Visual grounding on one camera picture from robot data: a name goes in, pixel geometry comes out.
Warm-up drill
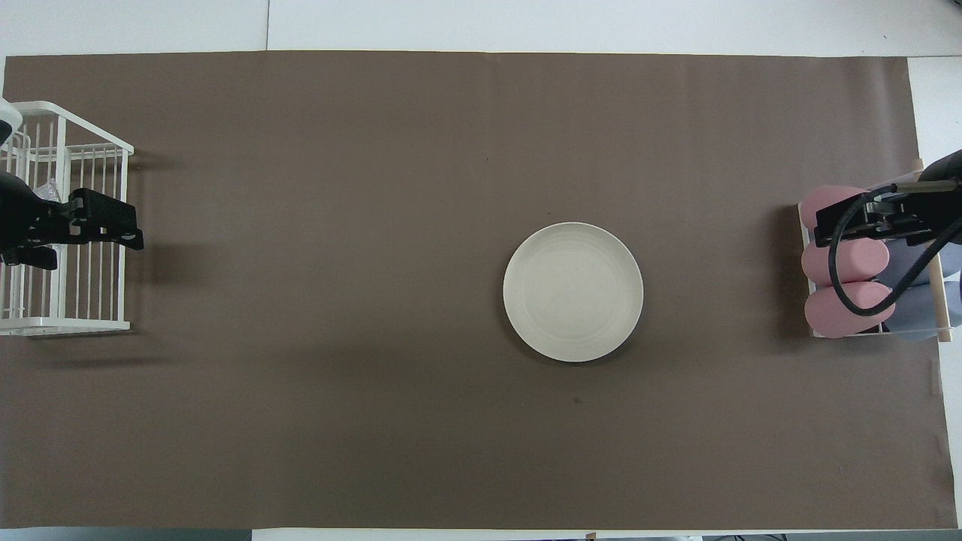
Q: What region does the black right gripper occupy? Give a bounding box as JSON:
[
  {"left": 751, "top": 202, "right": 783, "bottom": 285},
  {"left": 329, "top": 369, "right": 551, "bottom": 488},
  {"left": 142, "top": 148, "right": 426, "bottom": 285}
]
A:
[{"left": 815, "top": 180, "right": 940, "bottom": 248}]

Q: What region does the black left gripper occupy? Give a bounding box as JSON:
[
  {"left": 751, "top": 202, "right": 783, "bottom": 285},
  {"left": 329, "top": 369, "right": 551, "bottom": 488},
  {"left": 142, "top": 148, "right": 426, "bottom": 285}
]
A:
[{"left": 0, "top": 188, "right": 145, "bottom": 271}]

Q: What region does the cream round plate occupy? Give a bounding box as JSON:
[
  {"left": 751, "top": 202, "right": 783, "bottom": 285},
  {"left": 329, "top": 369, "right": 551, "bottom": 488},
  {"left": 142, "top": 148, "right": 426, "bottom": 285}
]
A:
[{"left": 503, "top": 222, "right": 645, "bottom": 364}]

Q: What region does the pink cup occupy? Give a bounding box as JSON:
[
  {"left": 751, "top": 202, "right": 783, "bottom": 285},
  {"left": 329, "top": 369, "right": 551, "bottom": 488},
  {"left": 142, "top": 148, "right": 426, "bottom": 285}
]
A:
[
  {"left": 799, "top": 186, "right": 869, "bottom": 230},
  {"left": 804, "top": 281, "right": 897, "bottom": 339},
  {"left": 801, "top": 237, "right": 890, "bottom": 286}
]

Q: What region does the blue cup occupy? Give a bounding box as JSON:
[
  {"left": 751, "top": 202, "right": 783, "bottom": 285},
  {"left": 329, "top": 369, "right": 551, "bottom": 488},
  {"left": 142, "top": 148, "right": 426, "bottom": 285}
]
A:
[
  {"left": 887, "top": 280, "right": 962, "bottom": 341},
  {"left": 883, "top": 239, "right": 962, "bottom": 290}
]

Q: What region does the cup holder with wooden bar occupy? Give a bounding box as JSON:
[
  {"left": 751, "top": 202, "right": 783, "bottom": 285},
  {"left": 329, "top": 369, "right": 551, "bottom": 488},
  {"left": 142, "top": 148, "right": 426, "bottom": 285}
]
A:
[{"left": 798, "top": 158, "right": 954, "bottom": 344}]

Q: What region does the brown table mat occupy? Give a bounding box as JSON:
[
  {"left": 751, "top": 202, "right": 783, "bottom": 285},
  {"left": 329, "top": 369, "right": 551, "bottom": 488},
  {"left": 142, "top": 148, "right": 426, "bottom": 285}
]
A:
[{"left": 0, "top": 50, "right": 959, "bottom": 530}]

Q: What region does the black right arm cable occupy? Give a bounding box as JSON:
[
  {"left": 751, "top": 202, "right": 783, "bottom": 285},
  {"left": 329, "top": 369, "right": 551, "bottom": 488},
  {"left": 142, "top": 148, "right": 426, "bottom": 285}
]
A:
[{"left": 827, "top": 184, "right": 962, "bottom": 317}]

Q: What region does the white wire dish rack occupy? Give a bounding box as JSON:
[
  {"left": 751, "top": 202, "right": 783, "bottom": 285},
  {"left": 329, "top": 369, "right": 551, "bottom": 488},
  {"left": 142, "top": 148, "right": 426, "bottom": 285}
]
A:
[{"left": 0, "top": 101, "right": 135, "bottom": 336}]

